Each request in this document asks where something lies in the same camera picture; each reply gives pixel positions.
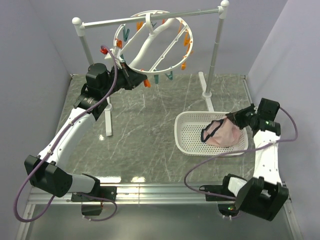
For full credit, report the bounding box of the orange back left peg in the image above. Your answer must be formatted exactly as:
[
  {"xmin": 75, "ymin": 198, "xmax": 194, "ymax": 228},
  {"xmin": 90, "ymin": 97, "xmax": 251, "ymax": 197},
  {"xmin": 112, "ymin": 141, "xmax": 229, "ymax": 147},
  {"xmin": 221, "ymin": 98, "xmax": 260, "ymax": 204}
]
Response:
[{"xmin": 136, "ymin": 21, "xmax": 144, "ymax": 32}]

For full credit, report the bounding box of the orange clothes peg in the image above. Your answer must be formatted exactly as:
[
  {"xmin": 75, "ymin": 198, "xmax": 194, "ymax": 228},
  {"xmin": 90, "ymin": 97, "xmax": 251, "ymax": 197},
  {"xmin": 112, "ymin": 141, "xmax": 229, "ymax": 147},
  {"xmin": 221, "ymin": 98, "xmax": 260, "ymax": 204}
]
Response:
[
  {"xmin": 143, "ymin": 79, "xmax": 151, "ymax": 88},
  {"xmin": 115, "ymin": 39, "xmax": 123, "ymax": 49}
]

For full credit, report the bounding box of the teal front clothes peg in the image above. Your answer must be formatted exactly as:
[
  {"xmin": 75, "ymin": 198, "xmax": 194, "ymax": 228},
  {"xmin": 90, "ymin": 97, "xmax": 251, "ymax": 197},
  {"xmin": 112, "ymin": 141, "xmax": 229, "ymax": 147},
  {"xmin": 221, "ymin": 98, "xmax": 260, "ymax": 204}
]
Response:
[{"xmin": 154, "ymin": 74, "xmax": 160, "ymax": 85}]

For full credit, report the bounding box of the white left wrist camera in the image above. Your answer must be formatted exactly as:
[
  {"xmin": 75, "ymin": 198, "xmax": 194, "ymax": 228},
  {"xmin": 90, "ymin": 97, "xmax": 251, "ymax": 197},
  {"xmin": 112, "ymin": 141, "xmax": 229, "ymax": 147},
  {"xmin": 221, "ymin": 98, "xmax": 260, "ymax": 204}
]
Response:
[{"xmin": 100, "ymin": 45, "xmax": 125, "ymax": 69}]

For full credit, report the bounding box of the orange front clothes peg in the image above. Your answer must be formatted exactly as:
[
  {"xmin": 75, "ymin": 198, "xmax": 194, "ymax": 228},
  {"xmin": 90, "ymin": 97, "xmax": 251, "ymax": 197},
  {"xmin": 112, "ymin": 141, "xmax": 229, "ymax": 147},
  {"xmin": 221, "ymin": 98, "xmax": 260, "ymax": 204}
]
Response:
[{"xmin": 143, "ymin": 79, "xmax": 151, "ymax": 88}]

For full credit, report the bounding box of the white clothes rack stand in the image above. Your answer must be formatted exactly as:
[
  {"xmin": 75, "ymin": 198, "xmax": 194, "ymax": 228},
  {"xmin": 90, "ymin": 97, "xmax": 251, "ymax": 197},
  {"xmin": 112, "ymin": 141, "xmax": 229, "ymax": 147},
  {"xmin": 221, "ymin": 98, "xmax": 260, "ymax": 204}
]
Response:
[{"xmin": 72, "ymin": 0, "xmax": 230, "ymax": 136}]

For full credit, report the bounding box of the orange right upper peg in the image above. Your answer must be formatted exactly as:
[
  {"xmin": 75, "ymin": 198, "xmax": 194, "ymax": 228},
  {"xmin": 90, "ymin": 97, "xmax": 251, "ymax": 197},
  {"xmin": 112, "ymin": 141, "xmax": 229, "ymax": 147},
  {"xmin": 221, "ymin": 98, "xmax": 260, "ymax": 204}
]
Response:
[{"xmin": 183, "ymin": 30, "xmax": 191, "ymax": 47}]

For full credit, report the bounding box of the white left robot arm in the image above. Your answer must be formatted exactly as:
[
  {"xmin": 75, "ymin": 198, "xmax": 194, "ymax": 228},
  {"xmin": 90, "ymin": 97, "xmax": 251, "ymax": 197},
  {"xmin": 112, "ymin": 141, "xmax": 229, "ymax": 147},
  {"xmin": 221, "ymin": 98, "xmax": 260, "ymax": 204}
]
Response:
[{"xmin": 24, "ymin": 62, "xmax": 148, "ymax": 201}]

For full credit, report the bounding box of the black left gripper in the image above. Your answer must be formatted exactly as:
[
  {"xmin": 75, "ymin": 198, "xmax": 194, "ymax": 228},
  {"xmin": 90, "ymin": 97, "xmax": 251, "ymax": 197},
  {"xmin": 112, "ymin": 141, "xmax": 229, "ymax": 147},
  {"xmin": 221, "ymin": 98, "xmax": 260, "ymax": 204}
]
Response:
[{"xmin": 101, "ymin": 61, "xmax": 148, "ymax": 98}]

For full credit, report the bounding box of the pink underwear navy trim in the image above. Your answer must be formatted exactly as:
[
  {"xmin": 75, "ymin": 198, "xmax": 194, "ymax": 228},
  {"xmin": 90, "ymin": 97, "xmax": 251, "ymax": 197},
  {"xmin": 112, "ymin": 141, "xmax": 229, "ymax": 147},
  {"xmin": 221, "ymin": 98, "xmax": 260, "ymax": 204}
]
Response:
[{"xmin": 200, "ymin": 117, "xmax": 242, "ymax": 147}]

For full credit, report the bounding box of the teal front right peg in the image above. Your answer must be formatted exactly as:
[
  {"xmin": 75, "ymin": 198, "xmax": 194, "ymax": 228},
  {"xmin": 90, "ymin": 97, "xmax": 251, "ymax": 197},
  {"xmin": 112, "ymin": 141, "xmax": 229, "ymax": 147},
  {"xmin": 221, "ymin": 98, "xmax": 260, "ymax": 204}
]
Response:
[{"xmin": 165, "ymin": 71, "xmax": 174, "ymax": 81}]

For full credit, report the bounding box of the orange left clothes peg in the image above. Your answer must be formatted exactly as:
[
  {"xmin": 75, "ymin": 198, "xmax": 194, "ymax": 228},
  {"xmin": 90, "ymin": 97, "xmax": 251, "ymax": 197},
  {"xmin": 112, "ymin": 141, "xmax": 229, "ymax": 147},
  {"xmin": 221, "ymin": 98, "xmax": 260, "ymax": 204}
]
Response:
[{"xmin": 115, "ymin": 39, "xmax": 123, "ymax": 49}]

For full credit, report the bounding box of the teal left back peg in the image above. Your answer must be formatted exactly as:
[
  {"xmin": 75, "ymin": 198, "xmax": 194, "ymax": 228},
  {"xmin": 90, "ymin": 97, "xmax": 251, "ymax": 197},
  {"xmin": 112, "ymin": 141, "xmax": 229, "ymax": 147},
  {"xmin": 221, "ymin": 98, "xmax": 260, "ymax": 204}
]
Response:
[{"xmin": 122, "ymin": 26, "xmax": 130, "ymax": 42}]

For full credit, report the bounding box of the white perforated plastic basket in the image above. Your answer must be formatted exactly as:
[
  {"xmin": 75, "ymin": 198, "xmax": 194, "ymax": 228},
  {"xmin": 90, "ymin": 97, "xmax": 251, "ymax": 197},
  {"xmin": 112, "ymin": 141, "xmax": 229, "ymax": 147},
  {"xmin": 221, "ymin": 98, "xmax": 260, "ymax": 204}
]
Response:
[{"xmin": 174, "ymin": 111, "xmax": 249, "ymax": 157}]

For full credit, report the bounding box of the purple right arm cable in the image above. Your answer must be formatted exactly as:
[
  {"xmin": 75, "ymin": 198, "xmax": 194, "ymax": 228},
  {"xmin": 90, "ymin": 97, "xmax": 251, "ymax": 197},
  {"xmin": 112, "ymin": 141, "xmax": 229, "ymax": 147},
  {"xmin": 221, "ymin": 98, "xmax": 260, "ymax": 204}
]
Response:
[{"xmin": 184, "ymin": 106, "xmax": 299, "ymax": 201}]

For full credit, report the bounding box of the white round clip hanger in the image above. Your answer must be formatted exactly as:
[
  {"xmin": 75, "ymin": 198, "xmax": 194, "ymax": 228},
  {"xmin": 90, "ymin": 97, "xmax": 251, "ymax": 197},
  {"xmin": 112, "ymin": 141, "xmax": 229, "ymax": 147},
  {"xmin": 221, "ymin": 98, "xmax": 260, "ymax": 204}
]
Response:
[{"xmin": 113, "ymin": 10, "xmax": 194, "ymax": 75}]

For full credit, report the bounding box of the aluminium mounting rail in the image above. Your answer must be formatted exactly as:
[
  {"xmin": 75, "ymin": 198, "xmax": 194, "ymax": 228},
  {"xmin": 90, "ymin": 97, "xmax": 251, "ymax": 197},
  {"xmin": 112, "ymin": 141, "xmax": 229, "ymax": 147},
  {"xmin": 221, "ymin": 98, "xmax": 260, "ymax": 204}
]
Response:
[{"xmin": 27, "ymin": 182, "xmax": 214, "ymax": 205}]

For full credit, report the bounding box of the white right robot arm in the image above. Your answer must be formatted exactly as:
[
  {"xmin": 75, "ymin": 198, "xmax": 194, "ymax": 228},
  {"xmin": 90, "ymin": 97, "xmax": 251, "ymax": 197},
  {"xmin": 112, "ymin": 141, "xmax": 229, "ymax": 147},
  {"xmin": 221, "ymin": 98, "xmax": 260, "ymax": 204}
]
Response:
[{"xmin": 200, "ymin": 98, "xmax": 289, "ymax": 221}]

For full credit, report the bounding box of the orange right back peg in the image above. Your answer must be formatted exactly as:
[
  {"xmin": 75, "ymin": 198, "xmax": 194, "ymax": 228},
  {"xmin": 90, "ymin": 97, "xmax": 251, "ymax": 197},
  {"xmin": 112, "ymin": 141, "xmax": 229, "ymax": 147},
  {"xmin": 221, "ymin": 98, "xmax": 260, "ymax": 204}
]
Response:
[{"xmin": 178, "ymin": 21, "xmax": 183, "ymax": 34}]

